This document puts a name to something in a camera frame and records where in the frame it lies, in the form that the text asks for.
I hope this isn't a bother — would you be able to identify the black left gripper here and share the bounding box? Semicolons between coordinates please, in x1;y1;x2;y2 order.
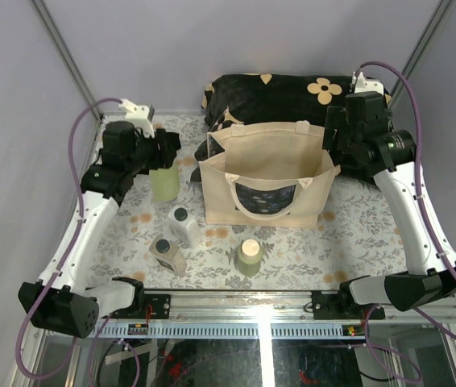
126;127;176;175

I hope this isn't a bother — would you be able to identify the green liquid bottle black cap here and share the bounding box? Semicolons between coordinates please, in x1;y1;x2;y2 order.
149;163;180;202

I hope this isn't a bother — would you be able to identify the beige canvas tote bag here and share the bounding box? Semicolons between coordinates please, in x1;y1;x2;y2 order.
199;121;340;228

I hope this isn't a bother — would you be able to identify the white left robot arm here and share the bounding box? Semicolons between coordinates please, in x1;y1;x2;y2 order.
18;121;181;339

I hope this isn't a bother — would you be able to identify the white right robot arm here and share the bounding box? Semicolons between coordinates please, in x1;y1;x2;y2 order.
322;91;456;318

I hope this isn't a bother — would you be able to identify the white bottle black cap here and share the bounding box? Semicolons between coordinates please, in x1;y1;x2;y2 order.
168;206;201;248

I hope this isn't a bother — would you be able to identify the black floral plush pillow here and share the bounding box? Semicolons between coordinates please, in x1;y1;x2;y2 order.
189;73;392;185

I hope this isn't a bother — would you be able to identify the floral table cloth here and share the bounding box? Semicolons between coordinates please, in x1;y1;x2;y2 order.
60;114;414;290

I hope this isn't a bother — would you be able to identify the clear beige bottle black cap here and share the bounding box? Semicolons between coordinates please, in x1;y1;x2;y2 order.
149;237;187;277

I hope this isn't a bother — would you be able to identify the green bottle cream cap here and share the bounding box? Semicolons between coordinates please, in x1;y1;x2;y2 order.
236;239;263;277

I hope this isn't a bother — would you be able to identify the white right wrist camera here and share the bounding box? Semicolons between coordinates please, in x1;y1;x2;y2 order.
350;70;384;96

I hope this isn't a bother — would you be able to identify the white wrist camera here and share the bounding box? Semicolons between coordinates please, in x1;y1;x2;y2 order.
350;70;384;96
118;98;155;138

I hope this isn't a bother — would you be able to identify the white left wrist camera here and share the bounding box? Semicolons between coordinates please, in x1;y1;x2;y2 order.
118;98;155;138

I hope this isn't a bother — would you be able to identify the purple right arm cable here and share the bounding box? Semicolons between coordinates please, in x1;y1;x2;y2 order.
354;60;456;384

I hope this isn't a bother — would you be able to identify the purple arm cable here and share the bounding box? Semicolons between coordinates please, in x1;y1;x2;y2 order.
14;97;140;387
354;60;456;384

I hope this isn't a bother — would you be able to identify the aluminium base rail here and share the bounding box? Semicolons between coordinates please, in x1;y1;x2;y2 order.
30;288;456;339

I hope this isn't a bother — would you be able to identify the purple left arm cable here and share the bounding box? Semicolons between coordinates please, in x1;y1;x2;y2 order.
14;97;140;387

